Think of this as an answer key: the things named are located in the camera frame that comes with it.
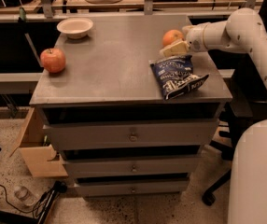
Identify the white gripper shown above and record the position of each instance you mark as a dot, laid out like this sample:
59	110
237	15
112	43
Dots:
196	37

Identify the orange fruit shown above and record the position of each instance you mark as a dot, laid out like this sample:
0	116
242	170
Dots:
171	36

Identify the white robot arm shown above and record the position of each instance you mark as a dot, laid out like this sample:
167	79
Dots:
245	31

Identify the red apple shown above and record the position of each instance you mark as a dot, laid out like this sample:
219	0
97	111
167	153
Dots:
53	60

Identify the blue chip bag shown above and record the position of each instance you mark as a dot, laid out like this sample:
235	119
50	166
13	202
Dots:
175	76

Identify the grey drawer cabinet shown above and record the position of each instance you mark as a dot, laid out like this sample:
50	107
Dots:
104	113

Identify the black office chair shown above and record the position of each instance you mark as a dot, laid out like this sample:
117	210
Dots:
230	134

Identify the white paper bowl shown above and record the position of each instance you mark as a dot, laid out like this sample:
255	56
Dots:
75	28

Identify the cardboard box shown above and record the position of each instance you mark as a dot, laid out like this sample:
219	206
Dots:
41	158

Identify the clear plastic bottle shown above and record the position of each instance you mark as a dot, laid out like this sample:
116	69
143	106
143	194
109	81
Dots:
24	195

